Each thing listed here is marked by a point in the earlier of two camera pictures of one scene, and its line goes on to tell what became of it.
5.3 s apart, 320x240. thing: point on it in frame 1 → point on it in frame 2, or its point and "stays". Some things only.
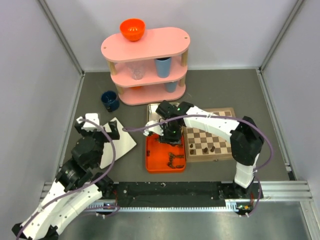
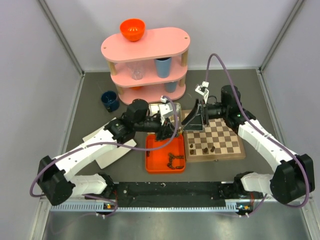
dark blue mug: [110, 100] stays
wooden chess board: [200, 146] stays
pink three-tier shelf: [151, 69] stays
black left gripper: [114, 133] → [164, 132]
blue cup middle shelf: [163, 66] stays
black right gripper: [166, 139] → [196, 123]
